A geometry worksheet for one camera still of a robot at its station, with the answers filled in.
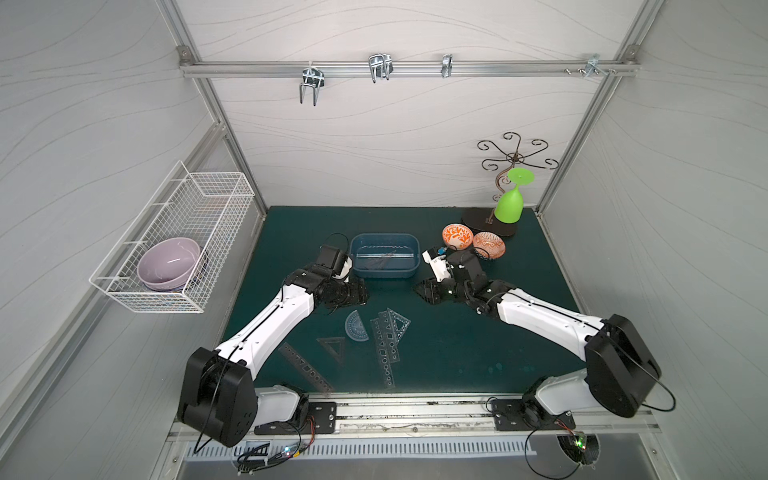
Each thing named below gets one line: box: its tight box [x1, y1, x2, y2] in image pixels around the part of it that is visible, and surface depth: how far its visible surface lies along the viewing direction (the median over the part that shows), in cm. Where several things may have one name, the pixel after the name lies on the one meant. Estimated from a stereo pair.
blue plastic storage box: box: [349, 232, 421, 279], surface depth 107 cm
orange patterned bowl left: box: [442, 223, 474, 251], surface depth 110 cm
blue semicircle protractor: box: [345, 309, 369, 342], surface depth 90 cm
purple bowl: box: [137, 237, 201, 291], surface depth 62 cm
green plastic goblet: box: [494, 167, 535, 224], surface depth 92 cm
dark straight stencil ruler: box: [278, 342, 334, 394], surface depth 84 cm
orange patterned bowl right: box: [472, 231, 506, 260], surface depth 109 cm
